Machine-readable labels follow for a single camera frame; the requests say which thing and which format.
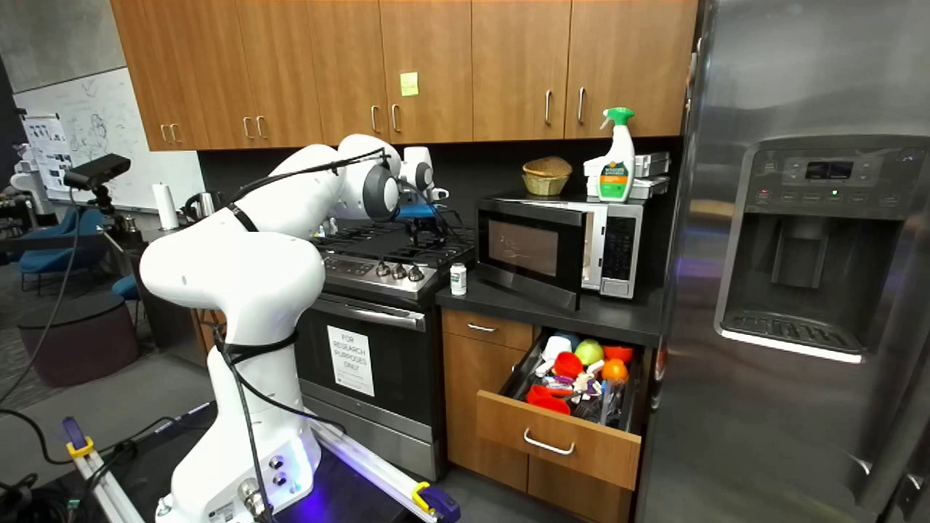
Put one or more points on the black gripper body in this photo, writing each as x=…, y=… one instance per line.
x=425, y=229

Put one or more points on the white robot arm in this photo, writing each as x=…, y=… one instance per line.
x=233, y=271

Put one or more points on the white pill bottle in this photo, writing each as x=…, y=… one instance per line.
x=457, y=280

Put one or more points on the white spray bottle green trigger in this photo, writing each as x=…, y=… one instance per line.
x=611, y=177

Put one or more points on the stainless steel microwave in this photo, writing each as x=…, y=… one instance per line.
x=528, y=249

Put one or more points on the narrow wooden drawer panel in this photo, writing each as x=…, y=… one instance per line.
x=504, y=335

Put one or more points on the wicker basket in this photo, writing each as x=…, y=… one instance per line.
x=548, y=178

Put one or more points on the white paper notice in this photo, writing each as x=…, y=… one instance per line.
x=350, y=363

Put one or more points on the yellow sticky note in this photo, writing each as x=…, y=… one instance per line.
x=410, y=85

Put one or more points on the stainless gas stove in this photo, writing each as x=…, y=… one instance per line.
x=388, y=389

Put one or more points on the wooden base cabinet door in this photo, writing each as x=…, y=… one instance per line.
x=464, y=389

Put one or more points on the white plastic toy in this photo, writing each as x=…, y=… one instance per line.
x=557, y=347

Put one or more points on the red toy ball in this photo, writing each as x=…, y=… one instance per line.
x=567, y=366

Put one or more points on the green toy ball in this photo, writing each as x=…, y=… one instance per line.
x=589, y=354

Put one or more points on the red plastic toy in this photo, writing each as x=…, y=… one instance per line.
x=548, y=400

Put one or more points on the orange toy ball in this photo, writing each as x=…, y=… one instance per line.
x=613, y=374

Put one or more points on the white robot cart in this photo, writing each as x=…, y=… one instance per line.
x=366, y=464

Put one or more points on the wooden kitchen drawer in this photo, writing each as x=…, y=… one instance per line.
x=582, y=441

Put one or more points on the purple yellow clamp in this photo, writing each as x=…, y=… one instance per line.
x=79, y=450
x=425, y=499

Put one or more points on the dark round ottoman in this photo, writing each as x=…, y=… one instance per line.
x=76, y=345

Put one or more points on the blue chair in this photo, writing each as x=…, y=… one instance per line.
x=60, y=249

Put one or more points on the stainless steel refrigerator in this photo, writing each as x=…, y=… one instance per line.
x=794, y=291

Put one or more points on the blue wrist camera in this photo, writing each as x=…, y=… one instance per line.
x=413, y=212

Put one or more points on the wooden wall cabinet door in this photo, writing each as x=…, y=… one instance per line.
x=635, y=59
x=512, y=59
x=207, y=68
x=436, y=59
x=316, y=59
x=141, y=59

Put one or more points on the white cylindrical post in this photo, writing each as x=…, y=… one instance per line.
x=163, y=207

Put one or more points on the wall whiteboard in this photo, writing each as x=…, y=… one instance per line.
x=117, y=119

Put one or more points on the black tripod camera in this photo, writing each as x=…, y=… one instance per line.
x=96, y=171

